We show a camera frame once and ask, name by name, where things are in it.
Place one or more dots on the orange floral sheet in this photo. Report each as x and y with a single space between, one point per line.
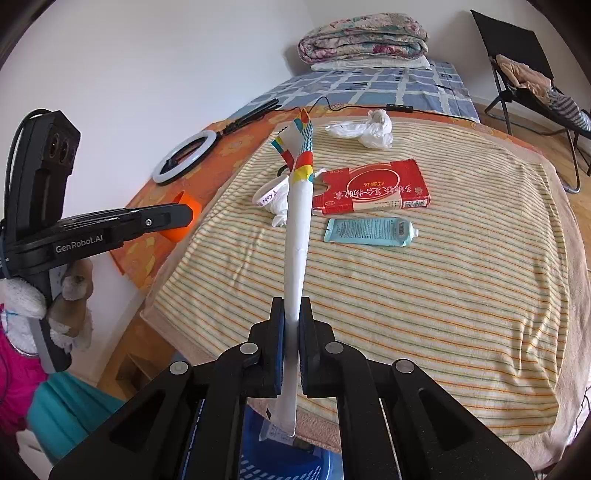
147 258

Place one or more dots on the orange plastic cup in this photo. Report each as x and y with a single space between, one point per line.
182 234

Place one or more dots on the folded floral quilt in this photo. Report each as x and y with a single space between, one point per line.
364 39

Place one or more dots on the teal squeeze tube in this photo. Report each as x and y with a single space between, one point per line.
364 230

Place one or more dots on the striped cream blanket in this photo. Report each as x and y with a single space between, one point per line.
438 300

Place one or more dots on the grey striped garment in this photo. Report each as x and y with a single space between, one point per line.
570 108

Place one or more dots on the white plastic bag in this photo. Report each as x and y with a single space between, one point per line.
376 136

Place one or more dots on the crushed white paper cup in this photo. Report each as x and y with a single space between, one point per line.
268 194

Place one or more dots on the beige cloth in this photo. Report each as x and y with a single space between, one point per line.
521 71

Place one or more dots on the person's left hand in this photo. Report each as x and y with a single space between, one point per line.
76 318

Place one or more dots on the black folding chair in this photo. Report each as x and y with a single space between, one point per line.
503 37

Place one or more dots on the red carton box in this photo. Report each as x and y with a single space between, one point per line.
369 189

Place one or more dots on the long white colourful-tipped wrapper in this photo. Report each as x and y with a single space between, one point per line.
298 230

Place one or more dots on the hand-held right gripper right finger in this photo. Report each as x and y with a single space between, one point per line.
303 353

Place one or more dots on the blue plastic basket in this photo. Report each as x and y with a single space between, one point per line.
277 466

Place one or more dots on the blue checked bed sheet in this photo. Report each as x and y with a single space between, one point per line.
369 87

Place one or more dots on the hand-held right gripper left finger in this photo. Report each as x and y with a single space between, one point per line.
278 353

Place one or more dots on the teal cloth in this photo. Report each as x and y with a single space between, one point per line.
78 415

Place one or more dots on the white tissue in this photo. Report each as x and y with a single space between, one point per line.
279 217

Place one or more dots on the black folded tripod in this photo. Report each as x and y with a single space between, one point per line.
249 115

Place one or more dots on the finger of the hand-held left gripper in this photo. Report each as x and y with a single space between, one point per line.
157 219

